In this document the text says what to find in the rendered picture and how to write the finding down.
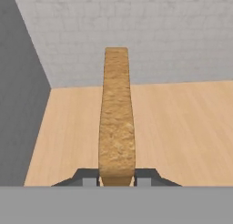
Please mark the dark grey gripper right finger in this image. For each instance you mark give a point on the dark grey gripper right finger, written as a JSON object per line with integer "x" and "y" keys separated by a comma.
{"x": 148, "y": 176}

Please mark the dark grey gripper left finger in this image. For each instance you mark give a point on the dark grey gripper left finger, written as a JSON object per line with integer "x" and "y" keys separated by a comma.
{"x": 85, "y": 176}

